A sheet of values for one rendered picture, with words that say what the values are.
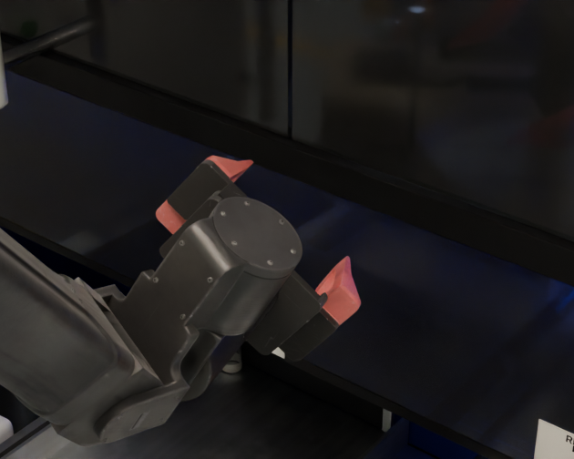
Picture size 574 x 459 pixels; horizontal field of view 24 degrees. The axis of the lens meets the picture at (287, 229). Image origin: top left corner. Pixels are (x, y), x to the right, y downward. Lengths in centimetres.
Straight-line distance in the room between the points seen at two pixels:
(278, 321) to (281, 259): 14
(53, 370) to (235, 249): 13
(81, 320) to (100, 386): 6
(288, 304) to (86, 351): 23
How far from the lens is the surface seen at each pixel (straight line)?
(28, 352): 64
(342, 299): 88
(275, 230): 76
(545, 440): 108
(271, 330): 88
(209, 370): 78
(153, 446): 129
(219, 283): 72
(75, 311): 65
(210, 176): 87
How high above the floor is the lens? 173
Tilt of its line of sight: 32 degrees down
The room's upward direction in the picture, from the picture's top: straight up
